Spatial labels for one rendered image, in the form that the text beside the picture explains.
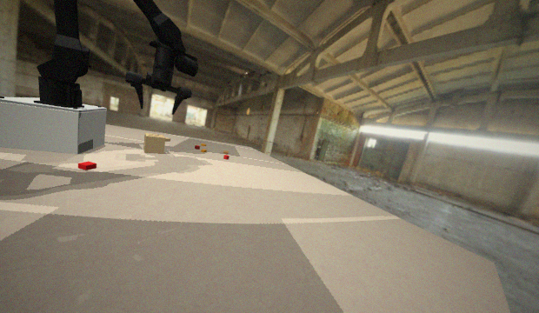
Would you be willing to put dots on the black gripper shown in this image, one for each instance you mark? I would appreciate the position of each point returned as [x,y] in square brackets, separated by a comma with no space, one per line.
[162,75]

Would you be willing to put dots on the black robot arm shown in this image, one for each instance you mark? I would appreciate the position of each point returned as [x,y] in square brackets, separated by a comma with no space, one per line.
[57,84]

